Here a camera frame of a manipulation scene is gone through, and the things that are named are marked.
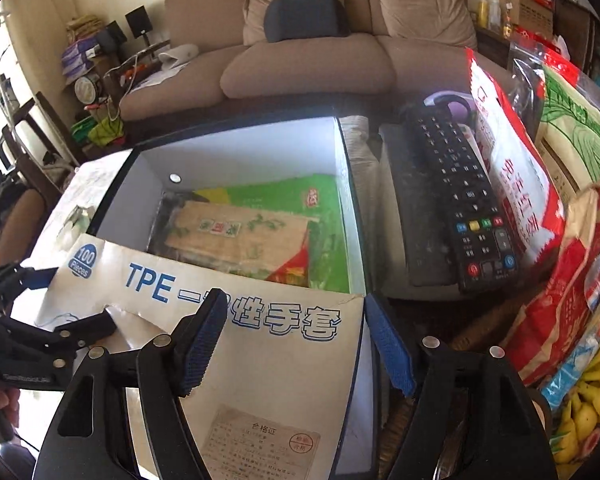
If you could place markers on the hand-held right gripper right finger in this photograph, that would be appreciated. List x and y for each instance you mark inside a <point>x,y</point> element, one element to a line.
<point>390,345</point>

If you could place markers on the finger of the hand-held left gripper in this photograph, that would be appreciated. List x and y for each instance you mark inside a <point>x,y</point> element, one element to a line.
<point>85,327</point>
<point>35,277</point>

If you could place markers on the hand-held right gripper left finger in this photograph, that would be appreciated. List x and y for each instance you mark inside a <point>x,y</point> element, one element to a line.
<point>200,350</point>

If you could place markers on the white blue glove box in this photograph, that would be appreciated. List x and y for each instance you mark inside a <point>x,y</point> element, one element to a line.
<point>280,370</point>

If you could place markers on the black box white interior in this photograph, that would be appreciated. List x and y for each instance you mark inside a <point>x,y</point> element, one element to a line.
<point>240,150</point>

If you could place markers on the dark wooden desktop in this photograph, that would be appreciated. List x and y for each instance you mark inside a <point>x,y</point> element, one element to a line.
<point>410,312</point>

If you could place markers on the person's left hand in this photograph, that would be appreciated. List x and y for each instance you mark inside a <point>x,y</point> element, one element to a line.
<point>0,402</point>

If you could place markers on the white plastic package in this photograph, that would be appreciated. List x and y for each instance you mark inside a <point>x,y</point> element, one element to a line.
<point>87,195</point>

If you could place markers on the beige bamboo print packet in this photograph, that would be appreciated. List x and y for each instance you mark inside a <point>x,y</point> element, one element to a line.
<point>240,245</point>

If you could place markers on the green packet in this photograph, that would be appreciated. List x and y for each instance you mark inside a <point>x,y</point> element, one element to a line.
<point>325,240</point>

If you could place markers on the dark wooden chair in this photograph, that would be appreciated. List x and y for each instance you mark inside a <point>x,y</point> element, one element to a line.
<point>35,130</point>

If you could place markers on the large red beige bag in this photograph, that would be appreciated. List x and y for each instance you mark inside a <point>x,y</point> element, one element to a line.
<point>545,320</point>

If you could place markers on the green plastic bag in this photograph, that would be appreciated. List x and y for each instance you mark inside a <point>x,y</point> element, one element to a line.
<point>100,132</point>

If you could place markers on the black remote control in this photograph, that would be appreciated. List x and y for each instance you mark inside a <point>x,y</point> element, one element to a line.
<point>460,200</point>

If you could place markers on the round white tin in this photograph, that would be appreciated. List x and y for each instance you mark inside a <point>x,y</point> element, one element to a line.
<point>87,90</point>

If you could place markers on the red white snack packet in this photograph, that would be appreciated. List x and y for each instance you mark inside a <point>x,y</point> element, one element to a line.
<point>515,175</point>

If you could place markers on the stack of purple white boxes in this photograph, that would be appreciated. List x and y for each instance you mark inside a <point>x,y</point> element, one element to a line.
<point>80,57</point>

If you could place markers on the purple white plastic item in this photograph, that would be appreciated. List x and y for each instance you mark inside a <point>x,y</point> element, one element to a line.
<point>455,105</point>

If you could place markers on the black speaker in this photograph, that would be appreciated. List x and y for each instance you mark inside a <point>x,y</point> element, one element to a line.
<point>137,22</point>
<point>112,36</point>

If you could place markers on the woven straw hat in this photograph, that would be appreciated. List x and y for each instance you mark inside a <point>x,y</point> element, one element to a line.
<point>84,25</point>

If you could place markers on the white massager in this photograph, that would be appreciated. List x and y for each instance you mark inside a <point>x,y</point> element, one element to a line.
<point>179,55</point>

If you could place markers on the green white printed bag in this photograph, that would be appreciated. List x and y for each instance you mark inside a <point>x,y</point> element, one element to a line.
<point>575,125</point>

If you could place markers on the brown sofa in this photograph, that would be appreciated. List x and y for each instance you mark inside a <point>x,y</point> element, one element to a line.
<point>305,65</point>

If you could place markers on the clear zip bag red top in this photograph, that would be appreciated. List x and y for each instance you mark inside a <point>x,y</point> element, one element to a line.
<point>527,85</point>

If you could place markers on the dark blue lumbar cushion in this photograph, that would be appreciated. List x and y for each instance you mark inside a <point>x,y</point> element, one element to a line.
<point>305,17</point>

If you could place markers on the brown cardboard box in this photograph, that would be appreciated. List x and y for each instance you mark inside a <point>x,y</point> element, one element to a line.
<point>527,12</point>

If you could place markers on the dark wooden cabinet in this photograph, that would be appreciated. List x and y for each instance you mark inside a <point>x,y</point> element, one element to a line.
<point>580,35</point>

